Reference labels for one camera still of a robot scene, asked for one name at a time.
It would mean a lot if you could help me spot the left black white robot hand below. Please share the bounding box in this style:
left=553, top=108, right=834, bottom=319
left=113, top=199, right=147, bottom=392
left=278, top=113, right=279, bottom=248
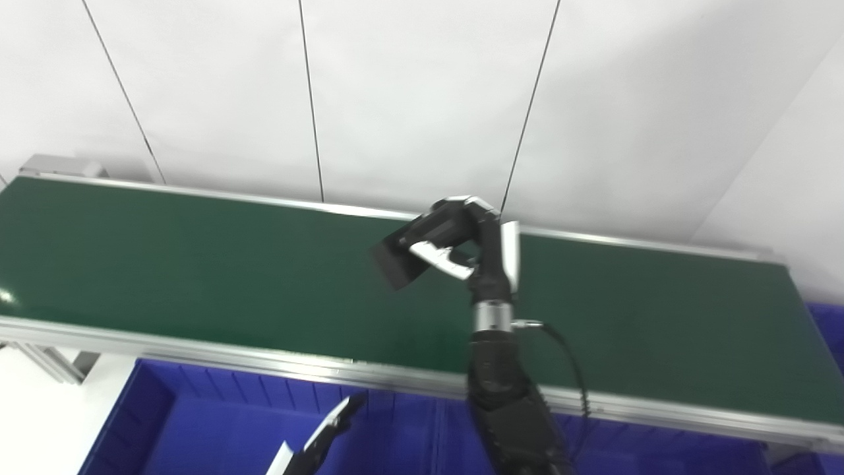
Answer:
left=264, top=393, right=368, bottom=475

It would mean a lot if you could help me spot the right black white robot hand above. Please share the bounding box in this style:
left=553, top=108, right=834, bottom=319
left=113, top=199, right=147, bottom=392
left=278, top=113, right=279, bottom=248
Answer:
left=409, top=195, right=522, bottom=301

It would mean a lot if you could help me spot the black cylinder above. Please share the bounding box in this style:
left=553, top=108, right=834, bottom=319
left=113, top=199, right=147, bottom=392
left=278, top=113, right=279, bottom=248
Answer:
left=371, top=201, right=477, bottom=292

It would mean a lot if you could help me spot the green conveyor belt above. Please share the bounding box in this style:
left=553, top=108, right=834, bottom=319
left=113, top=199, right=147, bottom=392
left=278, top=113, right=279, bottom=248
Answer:
left=0, top=177, right=844, bottom=426
left=0, top=173, right=844, bottom=456

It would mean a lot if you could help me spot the aluminium conveyor leg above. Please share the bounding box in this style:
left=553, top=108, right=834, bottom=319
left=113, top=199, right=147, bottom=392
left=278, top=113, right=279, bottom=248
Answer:
left=0, top=342, right=101, bottom=385

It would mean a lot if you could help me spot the grey conveyor motor box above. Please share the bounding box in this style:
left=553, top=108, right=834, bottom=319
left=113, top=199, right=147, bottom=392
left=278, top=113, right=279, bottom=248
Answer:
left=18, top=154, right=107, bottom=179

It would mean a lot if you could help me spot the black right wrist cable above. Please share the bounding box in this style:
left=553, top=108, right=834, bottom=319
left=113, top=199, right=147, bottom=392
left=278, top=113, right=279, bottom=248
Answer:
left=513, top=319, right=591, bottom=462

